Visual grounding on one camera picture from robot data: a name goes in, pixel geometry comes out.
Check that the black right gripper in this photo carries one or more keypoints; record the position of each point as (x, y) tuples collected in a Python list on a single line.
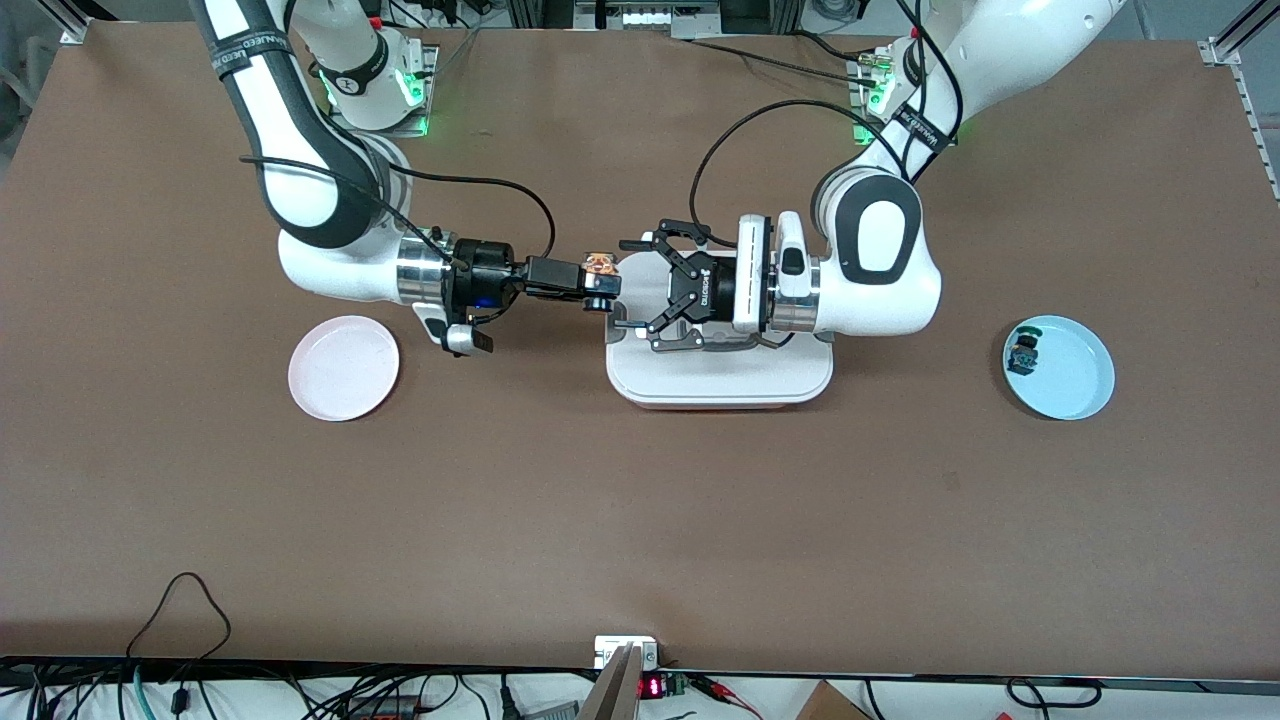
[(483, 273)]

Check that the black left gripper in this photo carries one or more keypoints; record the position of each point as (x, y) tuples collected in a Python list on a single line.
[(712, 288)]

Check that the orange push button switch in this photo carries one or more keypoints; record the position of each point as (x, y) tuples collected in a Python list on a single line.
[(600, 264)]

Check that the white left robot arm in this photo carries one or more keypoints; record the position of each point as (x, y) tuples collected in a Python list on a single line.
[(880, 280)]

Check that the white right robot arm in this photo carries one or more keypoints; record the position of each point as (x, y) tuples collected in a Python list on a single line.
[(310, 190)]

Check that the white lidded lunch box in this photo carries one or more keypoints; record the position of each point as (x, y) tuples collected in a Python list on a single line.
[(720, 385)]

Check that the pink round plate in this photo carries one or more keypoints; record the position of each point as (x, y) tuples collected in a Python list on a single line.
[(343, 368)]

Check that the grey rack equipment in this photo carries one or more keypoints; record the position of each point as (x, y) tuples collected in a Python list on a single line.
[(650, 18)]

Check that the small white box device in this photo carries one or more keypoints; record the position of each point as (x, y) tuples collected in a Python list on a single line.
[(610, 650)]

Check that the red digit display module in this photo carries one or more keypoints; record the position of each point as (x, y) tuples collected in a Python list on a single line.
[(652, 687)]

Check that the aluminium bar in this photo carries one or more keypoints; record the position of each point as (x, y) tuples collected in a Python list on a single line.
[(612, 695)]

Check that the light blue round plate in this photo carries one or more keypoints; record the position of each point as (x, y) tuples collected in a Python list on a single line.
[(1075, 380)]

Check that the red clip leads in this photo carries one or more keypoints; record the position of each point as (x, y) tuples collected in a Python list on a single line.
[(725, 692)]

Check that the brown cardboard box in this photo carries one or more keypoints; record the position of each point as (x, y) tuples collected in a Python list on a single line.
[(830, 705)]

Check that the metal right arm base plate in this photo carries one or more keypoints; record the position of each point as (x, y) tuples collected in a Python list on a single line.
[(425, 110)]

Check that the green push button switch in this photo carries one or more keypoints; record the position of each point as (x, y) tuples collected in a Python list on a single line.
[(1023, 352)]

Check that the aluminium frame extrusion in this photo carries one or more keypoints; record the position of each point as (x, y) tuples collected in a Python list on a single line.
[(1255, 110), (75, 18)]

